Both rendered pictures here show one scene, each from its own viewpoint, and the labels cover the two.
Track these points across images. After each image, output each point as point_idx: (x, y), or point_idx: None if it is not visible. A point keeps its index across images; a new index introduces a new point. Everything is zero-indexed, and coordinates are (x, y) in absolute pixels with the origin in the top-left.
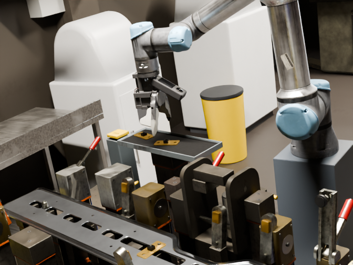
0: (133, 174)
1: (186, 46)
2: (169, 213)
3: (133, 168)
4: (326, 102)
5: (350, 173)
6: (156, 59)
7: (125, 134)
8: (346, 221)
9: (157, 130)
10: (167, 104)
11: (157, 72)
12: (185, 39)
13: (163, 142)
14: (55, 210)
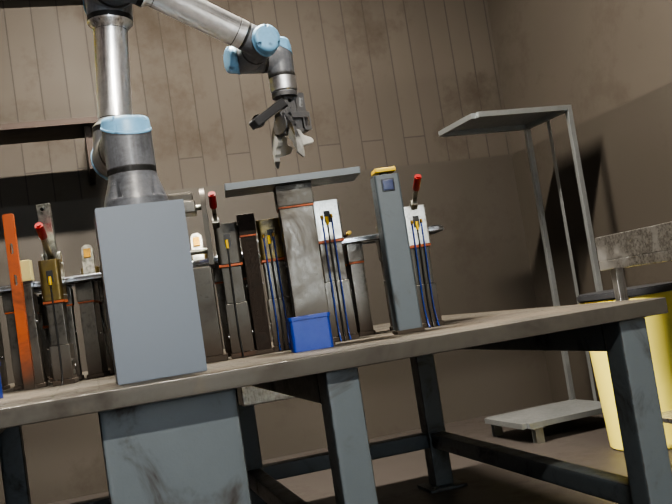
0: (380, 229)
1: (225, 68)
2: (260, 253)
3: (379, 221)
4: (100, 144)
5: (99, 250)
6: (270, 80)
7: (373, 172)
8: (39, 238)
9: (274, 161)
10: (292, 135)
11: (272, 95)
12: (224, 61)
13: None
14: (378, 240)
